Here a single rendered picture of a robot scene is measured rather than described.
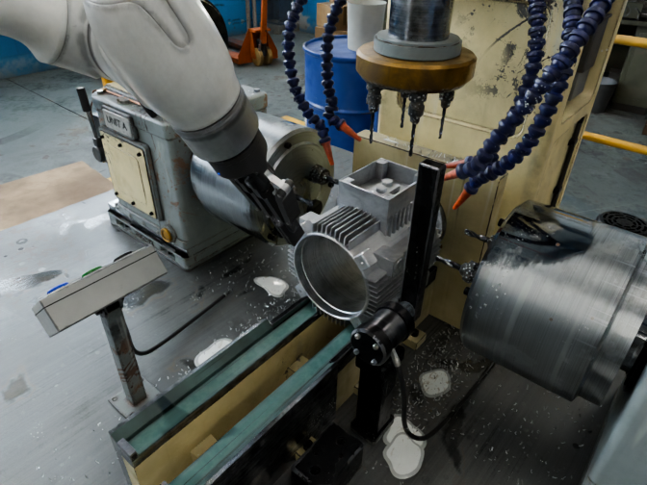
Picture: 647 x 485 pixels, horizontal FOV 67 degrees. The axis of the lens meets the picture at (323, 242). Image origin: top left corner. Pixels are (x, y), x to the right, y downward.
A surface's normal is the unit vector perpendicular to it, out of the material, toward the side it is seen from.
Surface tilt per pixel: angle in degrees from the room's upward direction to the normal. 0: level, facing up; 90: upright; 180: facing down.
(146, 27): 94
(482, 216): 90
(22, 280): 0
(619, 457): 90
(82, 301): 50
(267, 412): 0
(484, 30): 90
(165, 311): 0
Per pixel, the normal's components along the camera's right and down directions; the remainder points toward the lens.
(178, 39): 0.63, 0.40
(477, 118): -0.64, 0.42
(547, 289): -0.48, -0.20
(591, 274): -0.32, -0.48
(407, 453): 0.02, -0.83
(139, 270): 0.60, -0.25
